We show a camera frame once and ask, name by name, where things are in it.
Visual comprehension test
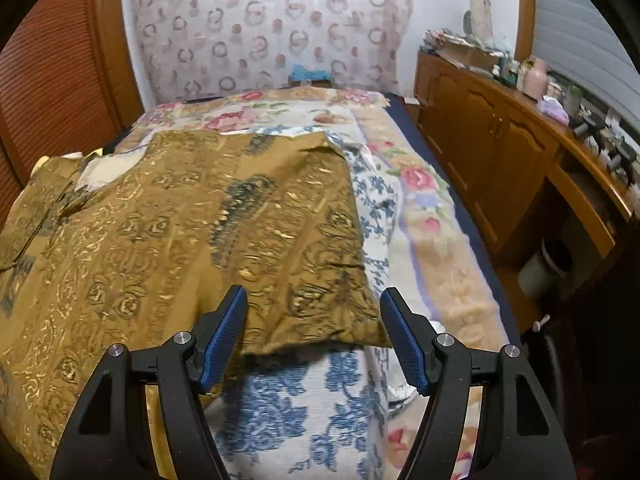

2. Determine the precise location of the grey window blind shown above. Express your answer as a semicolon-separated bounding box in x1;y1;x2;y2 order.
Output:
533;0;639;129

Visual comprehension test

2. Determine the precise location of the purple small object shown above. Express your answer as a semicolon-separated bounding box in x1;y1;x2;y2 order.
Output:
537;96;570;126

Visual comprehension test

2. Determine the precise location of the blue folded cloth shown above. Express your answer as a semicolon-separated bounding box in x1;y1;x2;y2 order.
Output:
288;64;332;84

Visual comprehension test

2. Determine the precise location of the brown gold patterned cloth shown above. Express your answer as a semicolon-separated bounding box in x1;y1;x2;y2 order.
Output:
0;129;393;480

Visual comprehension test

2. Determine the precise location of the pink bottle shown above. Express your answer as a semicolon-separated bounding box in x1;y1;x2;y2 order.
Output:
523;58;548;101

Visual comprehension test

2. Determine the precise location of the circle patterned curtain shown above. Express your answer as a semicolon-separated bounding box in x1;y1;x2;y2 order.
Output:
129;0;413;103

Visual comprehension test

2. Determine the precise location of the wooden louvered closet door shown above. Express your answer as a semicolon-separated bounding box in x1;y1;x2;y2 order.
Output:
1;0;143;214

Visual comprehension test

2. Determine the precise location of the white blue floral sheet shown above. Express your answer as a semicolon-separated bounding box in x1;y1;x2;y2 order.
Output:
205;127;398;479

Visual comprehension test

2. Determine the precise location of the beige cloth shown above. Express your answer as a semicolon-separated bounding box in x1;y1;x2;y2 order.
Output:
75;148;144;192

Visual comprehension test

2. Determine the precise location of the wooden sideboard cabinet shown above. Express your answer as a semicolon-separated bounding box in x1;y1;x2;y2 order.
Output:
414;52;638;298

